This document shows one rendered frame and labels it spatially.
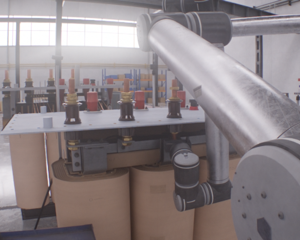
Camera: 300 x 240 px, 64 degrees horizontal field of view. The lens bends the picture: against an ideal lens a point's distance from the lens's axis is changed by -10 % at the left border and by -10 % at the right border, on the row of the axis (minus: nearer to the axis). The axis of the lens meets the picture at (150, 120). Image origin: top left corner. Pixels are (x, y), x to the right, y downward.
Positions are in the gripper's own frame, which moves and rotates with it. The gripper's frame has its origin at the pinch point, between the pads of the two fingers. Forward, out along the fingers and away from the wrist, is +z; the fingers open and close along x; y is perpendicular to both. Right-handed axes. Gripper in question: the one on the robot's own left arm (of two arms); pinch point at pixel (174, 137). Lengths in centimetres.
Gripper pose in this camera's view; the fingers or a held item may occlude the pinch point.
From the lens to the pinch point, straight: 144.5
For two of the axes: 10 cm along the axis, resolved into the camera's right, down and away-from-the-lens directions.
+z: -0.8, -3.3, 9.4
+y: 0.2, -9.4, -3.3
